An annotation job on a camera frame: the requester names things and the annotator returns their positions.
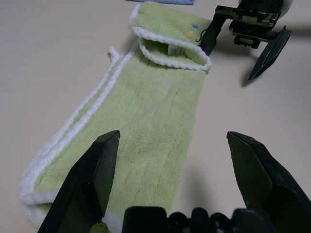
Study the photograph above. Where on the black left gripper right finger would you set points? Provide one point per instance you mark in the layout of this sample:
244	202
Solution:
262	179

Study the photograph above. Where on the green towel with white trim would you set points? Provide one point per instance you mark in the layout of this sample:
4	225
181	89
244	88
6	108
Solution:
145	109

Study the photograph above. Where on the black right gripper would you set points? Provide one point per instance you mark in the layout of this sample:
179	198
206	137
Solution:
252	21

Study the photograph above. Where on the folded light blue towel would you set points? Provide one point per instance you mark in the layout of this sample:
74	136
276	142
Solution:
170	2

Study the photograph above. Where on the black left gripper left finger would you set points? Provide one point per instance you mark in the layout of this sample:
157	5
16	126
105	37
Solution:
92	177

